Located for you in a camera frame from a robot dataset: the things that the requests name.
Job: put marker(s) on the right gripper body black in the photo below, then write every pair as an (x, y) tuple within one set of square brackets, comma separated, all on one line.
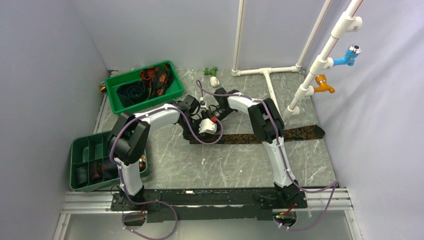
[(220, 112)]

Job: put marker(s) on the rolled black tie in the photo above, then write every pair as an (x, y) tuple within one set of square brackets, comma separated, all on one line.
[(81, 175)]

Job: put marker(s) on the aluminium rail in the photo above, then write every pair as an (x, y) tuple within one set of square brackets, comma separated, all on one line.
[(100, 202)]

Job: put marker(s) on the blue faucet tap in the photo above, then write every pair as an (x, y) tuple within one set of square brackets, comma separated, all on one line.
[(351, 54)]

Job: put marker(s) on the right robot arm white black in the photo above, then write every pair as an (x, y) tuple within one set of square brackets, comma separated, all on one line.
[(268, 128)]

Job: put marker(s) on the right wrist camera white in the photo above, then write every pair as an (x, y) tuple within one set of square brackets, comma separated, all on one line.
[(203, 106)]

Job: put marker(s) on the white pipe fitting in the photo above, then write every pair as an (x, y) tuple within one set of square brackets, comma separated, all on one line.
[(214, 82)]

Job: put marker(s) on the orange faucet tap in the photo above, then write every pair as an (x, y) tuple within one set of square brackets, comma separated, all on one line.
[(321, 80)]

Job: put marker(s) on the green pipe fitting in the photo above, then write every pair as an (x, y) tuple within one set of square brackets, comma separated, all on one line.
[(210, 71)]

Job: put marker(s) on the dark teal tie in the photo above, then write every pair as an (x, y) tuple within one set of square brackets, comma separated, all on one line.
[(133, 93)]

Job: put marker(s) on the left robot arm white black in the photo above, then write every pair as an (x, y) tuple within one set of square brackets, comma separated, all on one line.
[(128, 138)]

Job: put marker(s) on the green open tray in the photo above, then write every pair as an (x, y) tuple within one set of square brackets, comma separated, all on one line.
[(113, 82)]

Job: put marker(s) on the rolled colourful floral tie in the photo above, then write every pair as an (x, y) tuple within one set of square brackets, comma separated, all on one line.
[(142, 163)]

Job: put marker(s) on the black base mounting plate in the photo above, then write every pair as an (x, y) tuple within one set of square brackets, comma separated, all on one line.
[(260, 203)]

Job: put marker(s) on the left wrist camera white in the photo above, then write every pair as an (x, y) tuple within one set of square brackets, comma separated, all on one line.
[(207, 126)]

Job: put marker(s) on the rolled navy plaid tie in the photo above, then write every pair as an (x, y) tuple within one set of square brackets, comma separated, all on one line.
[(109, 170)]

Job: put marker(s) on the green compartment organizer tray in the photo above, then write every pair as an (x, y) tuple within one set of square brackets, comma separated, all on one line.
[(96, 148)]

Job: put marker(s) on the white pvc pipe frame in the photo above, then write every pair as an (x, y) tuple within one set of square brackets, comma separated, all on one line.
[(347, 22)]

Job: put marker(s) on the orange black tie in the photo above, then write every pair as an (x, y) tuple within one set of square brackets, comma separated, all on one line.
[(158, 79)]

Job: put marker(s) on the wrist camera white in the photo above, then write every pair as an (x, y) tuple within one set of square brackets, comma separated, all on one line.
[(203, 106), (207, 126)]

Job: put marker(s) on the rolled dark red tie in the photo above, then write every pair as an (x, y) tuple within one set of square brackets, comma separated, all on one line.
[(95, 172)]

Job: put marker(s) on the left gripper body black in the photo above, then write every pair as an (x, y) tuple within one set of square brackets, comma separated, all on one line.
[(194, 125)]

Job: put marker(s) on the brown patterned necktie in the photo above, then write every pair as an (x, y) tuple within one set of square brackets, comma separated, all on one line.
[(304, 133)]

